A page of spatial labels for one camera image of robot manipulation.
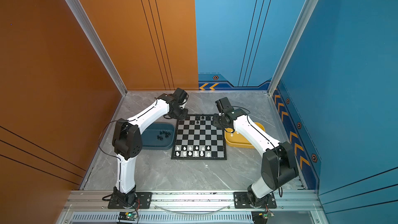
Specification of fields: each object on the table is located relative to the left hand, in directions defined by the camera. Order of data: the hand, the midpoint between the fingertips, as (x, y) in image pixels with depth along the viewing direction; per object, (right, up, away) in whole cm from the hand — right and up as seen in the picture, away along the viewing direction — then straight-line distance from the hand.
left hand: (184, 115), depth 94 cm
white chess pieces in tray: (+29, -11, 0) cm, 31 cm away
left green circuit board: (-23, -45, -24) cm, 56 cm away
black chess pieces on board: (+11, -2, +7) cm, 13 cm away
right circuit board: (+39, -45, -24) cm, 64 cm away
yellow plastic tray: (+30, -15, -1) cm, 34 cm away
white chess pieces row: (+6, -20, -8) cm, 22 cm away
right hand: (+19, -3, -7) cm, 20 cm away
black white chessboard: (+7, -14, -1) cm, 16 cm away
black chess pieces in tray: (-11, -12, +2) cm, 17 cm away
